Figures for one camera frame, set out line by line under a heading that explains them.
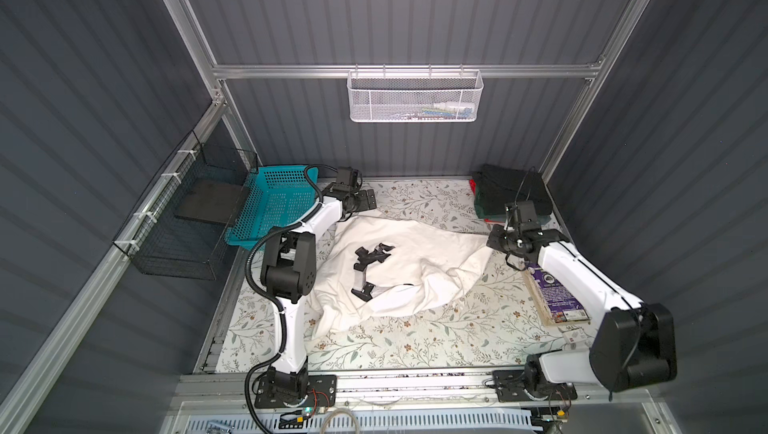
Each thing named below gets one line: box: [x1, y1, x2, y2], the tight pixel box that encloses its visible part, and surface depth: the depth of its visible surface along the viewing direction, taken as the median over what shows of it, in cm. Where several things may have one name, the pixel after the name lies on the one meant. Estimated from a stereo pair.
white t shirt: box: [308, 213, 493, 340], surface depth 96 cm
